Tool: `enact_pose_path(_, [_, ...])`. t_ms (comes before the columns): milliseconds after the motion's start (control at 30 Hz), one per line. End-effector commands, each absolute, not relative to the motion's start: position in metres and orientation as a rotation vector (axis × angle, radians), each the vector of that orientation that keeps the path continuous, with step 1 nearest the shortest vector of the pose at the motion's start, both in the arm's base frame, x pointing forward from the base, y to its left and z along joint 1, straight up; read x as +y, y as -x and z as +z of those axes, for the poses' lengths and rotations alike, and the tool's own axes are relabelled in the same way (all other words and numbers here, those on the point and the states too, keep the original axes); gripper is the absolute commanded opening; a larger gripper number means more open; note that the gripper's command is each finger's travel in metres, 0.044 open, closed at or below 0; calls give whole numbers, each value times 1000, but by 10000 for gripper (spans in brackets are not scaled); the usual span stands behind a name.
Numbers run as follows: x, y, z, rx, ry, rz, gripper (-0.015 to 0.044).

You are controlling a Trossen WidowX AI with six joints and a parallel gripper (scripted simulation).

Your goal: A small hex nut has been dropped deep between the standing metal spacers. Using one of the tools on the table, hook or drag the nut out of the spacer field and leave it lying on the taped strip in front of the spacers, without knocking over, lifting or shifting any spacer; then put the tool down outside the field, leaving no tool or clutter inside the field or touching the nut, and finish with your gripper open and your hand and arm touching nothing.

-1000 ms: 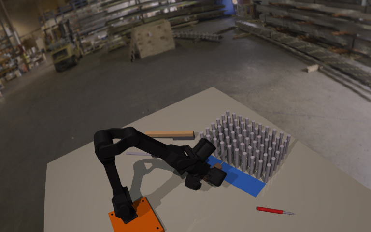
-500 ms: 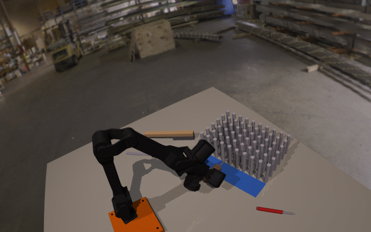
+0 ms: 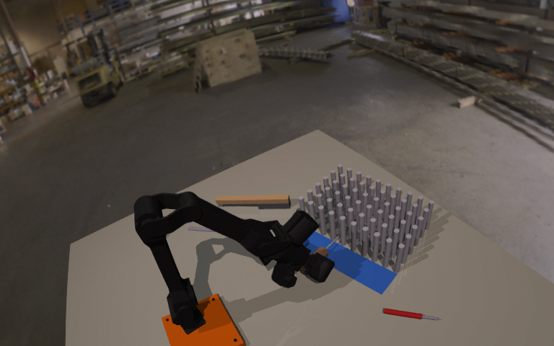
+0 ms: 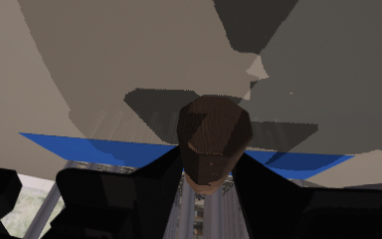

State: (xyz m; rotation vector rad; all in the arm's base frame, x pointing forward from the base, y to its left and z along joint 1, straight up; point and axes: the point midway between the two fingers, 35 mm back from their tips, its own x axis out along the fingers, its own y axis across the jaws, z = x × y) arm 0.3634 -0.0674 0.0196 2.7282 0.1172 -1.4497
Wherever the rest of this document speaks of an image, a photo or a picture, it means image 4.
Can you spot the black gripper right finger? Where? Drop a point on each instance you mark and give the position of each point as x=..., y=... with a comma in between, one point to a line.
x=276, y=208

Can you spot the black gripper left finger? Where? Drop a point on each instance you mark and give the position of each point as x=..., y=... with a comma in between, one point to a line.
x=146, y=194

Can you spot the blue flat strip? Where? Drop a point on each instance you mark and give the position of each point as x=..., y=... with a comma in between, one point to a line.
x=288, y=165

